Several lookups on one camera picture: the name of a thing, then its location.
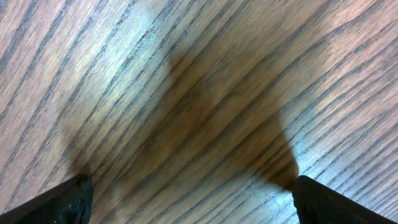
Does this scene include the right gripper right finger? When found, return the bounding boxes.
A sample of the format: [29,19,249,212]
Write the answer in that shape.
[292,175,395,224]

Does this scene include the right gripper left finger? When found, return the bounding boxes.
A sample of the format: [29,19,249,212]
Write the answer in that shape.
[1,174,93,224]

